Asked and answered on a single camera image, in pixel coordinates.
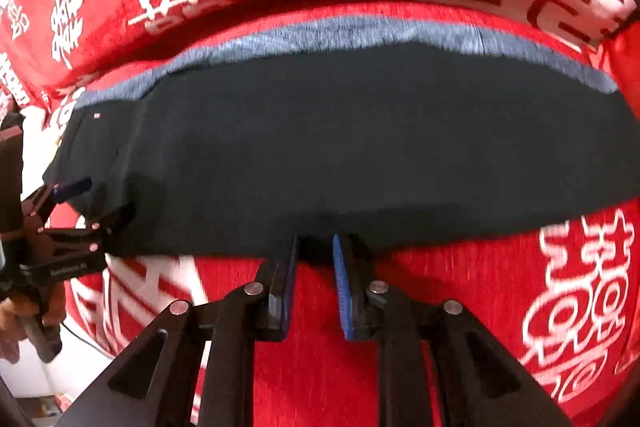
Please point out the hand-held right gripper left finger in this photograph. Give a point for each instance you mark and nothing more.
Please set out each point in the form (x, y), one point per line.
(291, 267)

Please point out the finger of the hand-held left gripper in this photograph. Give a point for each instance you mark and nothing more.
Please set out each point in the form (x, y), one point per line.
(107, 227)
(70, 188)

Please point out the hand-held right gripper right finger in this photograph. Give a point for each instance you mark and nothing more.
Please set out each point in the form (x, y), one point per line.
(343, 287)

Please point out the black pants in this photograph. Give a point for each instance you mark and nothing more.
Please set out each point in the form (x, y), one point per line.
(350, 132)

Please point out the grey patterned cloth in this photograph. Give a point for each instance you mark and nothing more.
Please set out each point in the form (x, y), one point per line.
(320, 33)

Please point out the person's left hand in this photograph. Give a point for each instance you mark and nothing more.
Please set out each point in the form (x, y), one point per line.
(10, 324)

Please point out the red printed blanket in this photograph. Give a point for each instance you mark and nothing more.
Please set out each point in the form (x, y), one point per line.
(450, 307)

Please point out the red patterned cushion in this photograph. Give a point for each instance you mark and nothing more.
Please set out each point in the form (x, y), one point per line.
(625, 67)

